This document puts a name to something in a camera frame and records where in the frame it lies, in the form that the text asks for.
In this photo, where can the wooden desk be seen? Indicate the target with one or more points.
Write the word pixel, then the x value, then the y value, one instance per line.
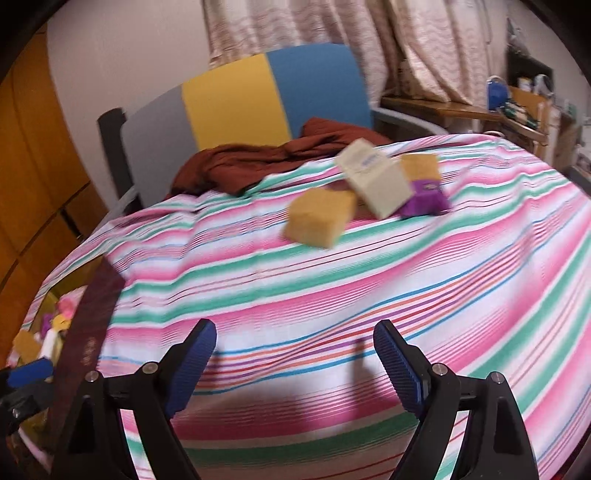
pixel 429 104

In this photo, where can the blue jug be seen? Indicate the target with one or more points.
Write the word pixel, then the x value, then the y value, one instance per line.
pixel 498 94

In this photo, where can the black storage cubby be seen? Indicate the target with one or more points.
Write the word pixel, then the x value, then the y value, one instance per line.
pixel 526 64

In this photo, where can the cream soap box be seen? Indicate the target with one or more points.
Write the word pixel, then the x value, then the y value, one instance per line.
pixel 376 184

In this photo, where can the grey yellow blue chair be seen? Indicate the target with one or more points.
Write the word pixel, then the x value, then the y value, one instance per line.
pixel 231 106

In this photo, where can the rear yellow sponge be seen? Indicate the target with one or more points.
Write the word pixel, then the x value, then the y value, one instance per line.
pixel 420 166

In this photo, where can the dark red storage box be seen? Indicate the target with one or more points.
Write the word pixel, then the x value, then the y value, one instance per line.
pixel 87 332

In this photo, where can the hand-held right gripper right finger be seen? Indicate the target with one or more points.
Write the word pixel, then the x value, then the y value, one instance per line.
pixel 397 364

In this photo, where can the small yellow sponge block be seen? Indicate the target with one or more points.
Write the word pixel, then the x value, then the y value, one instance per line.
pixel 318 217

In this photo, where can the pink green striped blanket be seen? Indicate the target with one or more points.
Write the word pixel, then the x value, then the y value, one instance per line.
pixel 323 286

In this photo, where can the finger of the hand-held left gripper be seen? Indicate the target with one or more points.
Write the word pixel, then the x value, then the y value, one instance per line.
pixel 27 374

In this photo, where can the purple packet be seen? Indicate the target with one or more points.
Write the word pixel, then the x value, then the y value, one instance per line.
pixel 422 198

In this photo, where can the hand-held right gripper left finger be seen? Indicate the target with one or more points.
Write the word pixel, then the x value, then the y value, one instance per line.
pixel 194 364

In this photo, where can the patterned beige curtain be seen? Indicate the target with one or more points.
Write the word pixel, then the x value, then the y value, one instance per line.
pixel 438 46
pixel 286 23

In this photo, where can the wooden wardrobe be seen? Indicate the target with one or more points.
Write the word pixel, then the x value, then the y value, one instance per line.
pixel 32 161

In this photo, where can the rust brown cloth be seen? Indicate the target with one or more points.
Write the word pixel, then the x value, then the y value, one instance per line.
pixel 231 170

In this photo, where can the light wooden cabinet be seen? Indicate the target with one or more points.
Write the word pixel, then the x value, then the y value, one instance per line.
pixel 531 108

